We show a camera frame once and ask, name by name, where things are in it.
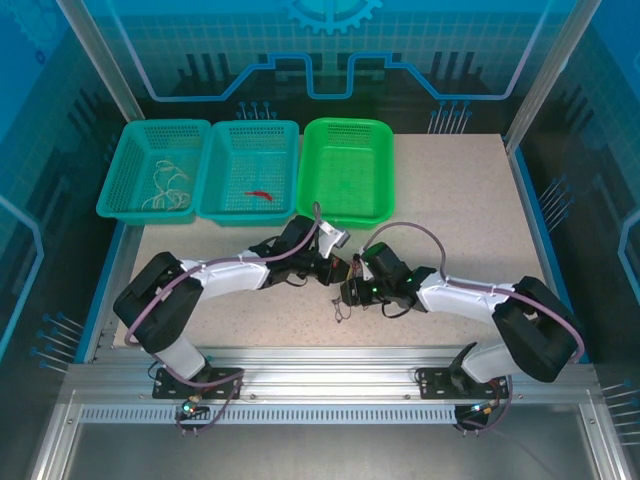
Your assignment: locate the green plastic basket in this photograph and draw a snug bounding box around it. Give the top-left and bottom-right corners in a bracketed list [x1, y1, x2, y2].
[295, 117, 397, 230]

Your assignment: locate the teal plastic basket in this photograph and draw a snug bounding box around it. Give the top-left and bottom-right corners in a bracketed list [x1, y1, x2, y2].
[194, 119, 300, 229]
[96, 118, 212, 226]

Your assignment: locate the small controller board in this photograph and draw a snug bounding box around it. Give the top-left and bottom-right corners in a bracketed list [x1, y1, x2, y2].
[467, 399, 499, 419]
[180, 396, 211, 420]

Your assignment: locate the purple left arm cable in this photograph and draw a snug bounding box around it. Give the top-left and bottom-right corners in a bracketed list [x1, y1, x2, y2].
[123, 201, 324, 349]

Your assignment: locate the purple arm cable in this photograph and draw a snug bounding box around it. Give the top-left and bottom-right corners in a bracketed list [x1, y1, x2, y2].
[359, 221, 586, 365]
[123, 201, 324, 349]

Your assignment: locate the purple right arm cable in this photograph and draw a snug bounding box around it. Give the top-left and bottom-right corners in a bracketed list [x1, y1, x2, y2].
[359, 221, 586, 365]

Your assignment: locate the aluminium mounting rail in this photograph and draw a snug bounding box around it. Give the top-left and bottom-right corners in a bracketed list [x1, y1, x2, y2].
[64, 346, 599, 407]

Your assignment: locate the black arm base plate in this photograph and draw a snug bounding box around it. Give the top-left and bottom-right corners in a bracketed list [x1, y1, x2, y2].
[417, 367, 511, 401]
[152, 367, 245, 401]

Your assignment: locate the slotted grey cable duct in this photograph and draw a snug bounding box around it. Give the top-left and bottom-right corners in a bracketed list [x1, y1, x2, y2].
[78, 403, 460, 425]

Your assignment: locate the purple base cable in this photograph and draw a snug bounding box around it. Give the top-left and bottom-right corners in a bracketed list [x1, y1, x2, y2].
[174, 372, 246, 437]
[454, 374, 516, 437]

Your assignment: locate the aluminium frame post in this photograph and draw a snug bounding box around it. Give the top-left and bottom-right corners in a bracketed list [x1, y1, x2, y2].
[502, 0, 601, 156]
[57, 0, 146, 124]

